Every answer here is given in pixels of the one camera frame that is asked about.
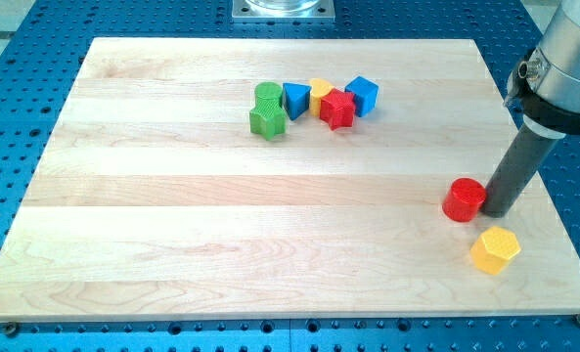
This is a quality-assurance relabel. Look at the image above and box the green star block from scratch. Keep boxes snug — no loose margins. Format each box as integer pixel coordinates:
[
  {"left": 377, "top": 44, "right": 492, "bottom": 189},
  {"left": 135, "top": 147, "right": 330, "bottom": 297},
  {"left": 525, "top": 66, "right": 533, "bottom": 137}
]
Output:
[{"left": 249, "top": 103, "right": 288, "bottom": 141}]

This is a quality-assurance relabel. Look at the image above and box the red star block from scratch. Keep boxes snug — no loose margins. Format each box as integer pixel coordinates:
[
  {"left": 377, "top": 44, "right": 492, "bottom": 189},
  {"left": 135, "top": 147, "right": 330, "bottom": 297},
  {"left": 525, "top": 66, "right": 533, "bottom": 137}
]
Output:
[{"left": 320, "top": 88, "right": 356, "bottom": 130}]

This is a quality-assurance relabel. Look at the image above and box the blue cube block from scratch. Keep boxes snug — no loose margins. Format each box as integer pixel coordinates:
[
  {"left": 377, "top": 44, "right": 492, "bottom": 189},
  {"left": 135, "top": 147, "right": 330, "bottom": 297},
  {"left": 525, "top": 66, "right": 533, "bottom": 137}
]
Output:
[{"left": 344, "top": 76, "right": 379, "bottom": 117}]

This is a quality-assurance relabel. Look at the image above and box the green cylinder block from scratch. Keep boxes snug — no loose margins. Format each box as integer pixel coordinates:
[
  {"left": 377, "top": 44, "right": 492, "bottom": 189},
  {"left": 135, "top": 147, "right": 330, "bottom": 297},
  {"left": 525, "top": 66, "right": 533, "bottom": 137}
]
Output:
[{"left": 254, "top": 81, "right": 283, "bottom": 108}]

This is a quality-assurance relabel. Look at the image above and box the yellow rounded block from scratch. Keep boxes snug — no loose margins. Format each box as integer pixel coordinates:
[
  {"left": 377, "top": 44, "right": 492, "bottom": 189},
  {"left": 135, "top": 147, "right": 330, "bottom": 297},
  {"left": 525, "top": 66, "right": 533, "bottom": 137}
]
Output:
[{"left": 309, "top": 78, "right": 335, "bottom": 117}]

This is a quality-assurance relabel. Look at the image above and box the light wooden board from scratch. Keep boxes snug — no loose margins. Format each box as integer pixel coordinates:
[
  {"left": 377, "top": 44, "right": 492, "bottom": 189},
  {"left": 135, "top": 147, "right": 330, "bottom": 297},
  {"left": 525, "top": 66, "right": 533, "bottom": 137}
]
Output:
[{"left": 0, "top": 37, "right": 580, "bottom": 322}]

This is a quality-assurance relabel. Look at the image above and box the red cylinder block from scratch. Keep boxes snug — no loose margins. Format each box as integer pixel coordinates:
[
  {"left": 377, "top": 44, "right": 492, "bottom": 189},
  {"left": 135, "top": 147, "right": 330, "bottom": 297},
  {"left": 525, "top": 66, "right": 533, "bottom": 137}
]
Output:
[{"left": 442, "top": 178, "right": 486, "bottom": 222}]

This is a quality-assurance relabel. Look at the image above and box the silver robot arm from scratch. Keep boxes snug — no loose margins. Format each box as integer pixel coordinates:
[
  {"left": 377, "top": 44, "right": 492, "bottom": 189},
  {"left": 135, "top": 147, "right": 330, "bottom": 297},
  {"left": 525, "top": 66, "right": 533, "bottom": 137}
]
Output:
[{"left": 481, "top": 0, "right": 580, "bottom": 218}]

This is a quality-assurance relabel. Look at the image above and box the yellow hexagon block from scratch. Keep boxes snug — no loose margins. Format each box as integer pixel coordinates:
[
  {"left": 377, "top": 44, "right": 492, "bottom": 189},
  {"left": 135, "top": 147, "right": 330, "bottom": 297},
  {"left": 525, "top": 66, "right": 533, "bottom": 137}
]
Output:
[{"left": 469, "top": 226, "right": 521, "bottom": 275}]

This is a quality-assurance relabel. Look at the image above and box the blue triangle block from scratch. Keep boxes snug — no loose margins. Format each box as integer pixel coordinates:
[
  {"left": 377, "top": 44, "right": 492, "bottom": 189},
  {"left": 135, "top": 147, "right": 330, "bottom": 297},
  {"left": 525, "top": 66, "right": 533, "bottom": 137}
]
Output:
[{"left": 283, "top": 83, "right": 311, "bottom": 120}]

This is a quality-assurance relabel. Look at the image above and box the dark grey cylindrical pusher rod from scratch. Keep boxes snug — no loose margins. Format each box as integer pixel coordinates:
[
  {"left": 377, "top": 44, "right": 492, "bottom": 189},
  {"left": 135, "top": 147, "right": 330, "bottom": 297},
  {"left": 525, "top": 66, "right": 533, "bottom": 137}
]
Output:
[{"left": 481, "top": 121, "right": 558, "bottom": 218}]

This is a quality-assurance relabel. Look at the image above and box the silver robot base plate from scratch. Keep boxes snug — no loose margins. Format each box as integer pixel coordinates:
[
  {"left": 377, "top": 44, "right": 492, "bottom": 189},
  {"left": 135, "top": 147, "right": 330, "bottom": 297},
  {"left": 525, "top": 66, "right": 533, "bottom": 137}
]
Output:
[{"left": 231, "top": 0, "right": 335, "bottom": 22}]

